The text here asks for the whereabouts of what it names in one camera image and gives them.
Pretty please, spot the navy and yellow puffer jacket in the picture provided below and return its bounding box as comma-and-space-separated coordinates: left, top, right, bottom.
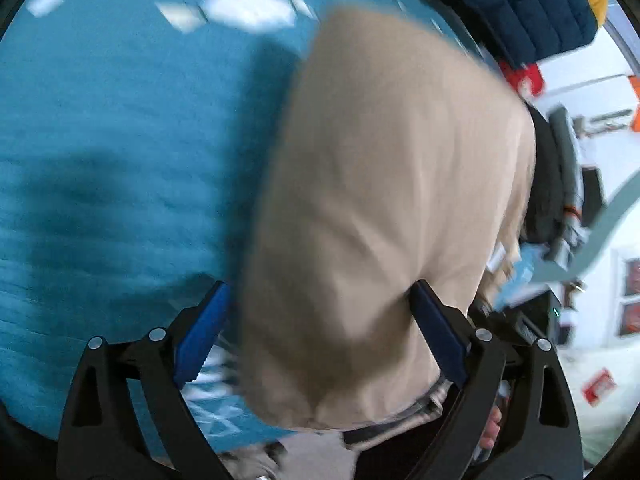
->
440, 0, 606, 68

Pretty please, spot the tan beige coat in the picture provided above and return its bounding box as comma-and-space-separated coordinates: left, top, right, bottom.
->
239, 6, 536, 450

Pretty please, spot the person's right hand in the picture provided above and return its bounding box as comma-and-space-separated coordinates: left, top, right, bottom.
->
480, 406, 502, 450

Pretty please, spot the teal quilted bedspread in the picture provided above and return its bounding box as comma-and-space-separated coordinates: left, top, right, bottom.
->
1, 0, 474, 439

